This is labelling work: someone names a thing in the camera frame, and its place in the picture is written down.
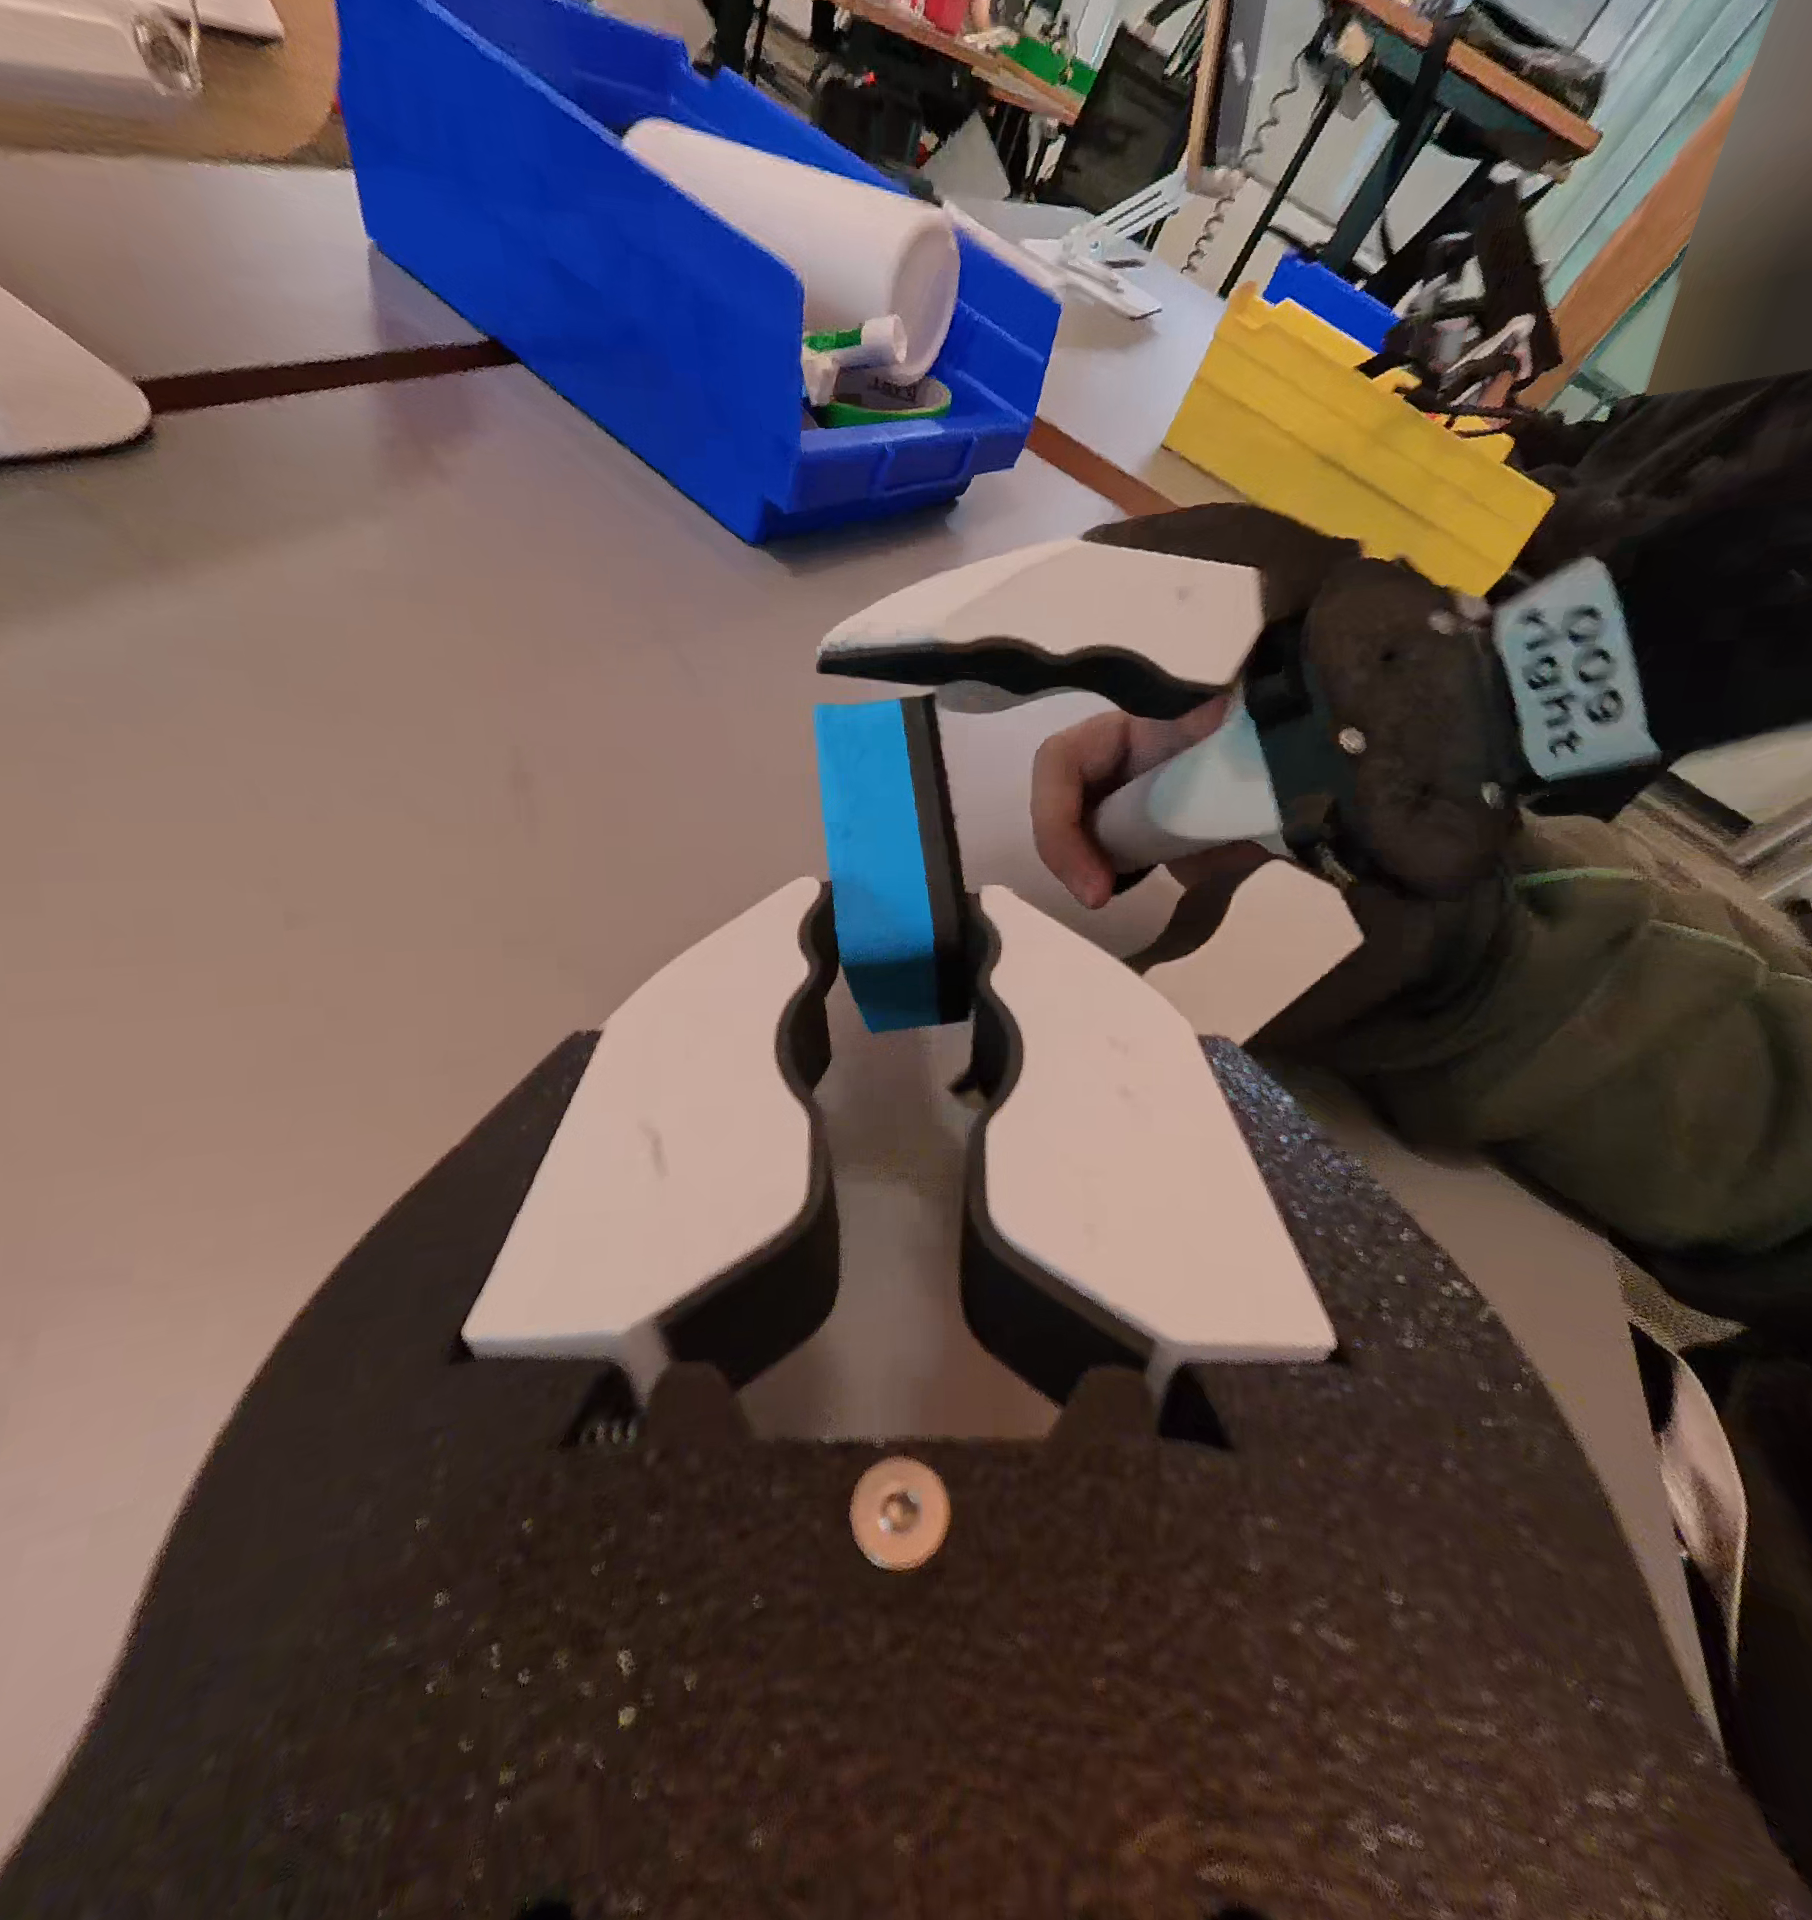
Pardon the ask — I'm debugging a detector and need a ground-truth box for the blue storage bin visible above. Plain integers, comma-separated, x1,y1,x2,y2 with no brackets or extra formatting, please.
336,0,1065,545

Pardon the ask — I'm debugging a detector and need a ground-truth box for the grey cardboard sheet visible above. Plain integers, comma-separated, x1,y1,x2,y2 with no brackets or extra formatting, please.
921,113,1016,200

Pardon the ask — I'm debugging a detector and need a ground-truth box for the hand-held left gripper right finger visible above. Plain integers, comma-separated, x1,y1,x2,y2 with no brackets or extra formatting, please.
958,885,1339,1418

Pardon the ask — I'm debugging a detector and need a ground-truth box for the white rounded base board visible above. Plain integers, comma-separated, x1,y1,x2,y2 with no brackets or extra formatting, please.
0,247,153,470

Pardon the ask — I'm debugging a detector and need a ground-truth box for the person's right hand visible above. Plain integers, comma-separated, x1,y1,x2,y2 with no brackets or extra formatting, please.
1028,702,1239,912

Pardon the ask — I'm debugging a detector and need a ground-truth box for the black board on white stand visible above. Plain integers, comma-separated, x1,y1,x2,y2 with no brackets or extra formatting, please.
1063,165,1195,322

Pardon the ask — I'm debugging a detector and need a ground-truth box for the person's torso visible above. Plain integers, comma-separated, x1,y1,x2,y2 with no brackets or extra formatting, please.
1626,1246,1812,1875

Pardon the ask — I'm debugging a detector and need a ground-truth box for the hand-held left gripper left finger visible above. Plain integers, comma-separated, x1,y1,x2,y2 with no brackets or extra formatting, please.
459,877,838,1404

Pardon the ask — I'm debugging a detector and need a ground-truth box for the wooden sign board with paper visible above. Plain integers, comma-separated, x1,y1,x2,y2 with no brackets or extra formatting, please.
0,0,344,159

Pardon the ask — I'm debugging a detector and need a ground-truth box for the blue bin with white tag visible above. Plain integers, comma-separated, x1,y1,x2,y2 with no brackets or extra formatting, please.
1262,253,1401,354

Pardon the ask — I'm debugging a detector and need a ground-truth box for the black coiled cable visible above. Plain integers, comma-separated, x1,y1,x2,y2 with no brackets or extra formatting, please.
1183,61,1291,279

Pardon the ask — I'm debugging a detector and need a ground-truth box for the blue eraser with black felt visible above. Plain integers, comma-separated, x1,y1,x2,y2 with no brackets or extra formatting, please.
811,693,982,1032

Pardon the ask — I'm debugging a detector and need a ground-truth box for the yellow bin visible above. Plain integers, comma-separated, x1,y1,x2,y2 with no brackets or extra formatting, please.
1161,282,1554,598

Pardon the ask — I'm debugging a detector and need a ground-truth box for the wooden top standing desk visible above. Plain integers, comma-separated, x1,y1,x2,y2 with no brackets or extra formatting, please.
1325,0,1605,174

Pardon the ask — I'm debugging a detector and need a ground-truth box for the person's right forearm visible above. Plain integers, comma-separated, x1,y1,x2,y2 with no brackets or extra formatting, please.
1251,847,1812,1277

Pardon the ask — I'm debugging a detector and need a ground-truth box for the white cylinder roll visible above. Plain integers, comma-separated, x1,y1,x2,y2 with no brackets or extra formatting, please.
619,116,961,383

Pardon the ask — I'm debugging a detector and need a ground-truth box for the green tape roll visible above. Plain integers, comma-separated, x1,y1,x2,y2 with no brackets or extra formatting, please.
816,367,955,432

